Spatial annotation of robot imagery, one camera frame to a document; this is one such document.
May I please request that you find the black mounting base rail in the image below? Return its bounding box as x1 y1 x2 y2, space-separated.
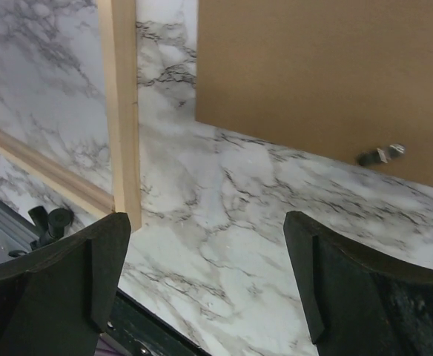
95 290 208 355

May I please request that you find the aluminium extrusion rail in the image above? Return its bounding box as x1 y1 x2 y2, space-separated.
0 200 39 254

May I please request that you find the black T-handle tool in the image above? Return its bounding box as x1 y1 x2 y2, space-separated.
8 205 74 258

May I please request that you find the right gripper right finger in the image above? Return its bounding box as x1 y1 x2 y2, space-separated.
283 211 433 355

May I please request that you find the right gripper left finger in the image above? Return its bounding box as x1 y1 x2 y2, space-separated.
0 213 131 355

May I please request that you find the light wooden picture frame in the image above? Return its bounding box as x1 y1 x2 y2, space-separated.
0 1 142 231

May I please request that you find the brown cardboard backing board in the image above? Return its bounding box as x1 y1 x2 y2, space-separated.
196 1 433 187

